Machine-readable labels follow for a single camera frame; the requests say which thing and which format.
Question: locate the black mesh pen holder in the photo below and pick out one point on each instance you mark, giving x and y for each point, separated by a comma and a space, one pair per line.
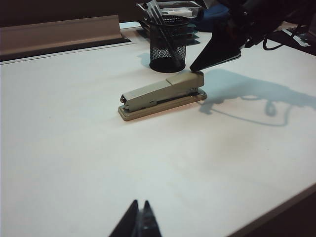
168, 54

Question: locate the brown desk partition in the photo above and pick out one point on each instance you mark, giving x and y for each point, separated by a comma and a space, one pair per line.
61, 10

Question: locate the beige desk stapler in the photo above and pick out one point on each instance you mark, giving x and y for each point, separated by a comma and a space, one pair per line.
160, 96

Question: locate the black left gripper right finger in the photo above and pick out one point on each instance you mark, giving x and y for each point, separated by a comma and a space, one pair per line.
150, 222

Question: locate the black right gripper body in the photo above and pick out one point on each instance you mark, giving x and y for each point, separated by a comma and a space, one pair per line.
254, 17

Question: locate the grey white small object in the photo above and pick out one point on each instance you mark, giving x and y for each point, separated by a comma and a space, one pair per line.
300, 39

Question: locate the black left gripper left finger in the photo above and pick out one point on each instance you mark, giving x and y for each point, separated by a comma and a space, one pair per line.
128, 222

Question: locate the clear plastic box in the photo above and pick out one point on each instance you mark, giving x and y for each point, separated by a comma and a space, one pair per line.
177, 8

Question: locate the pens in holder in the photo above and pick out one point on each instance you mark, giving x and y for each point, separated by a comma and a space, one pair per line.
151, 12

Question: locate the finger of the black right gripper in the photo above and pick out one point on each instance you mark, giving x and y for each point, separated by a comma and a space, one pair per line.
217, 49
229, 60

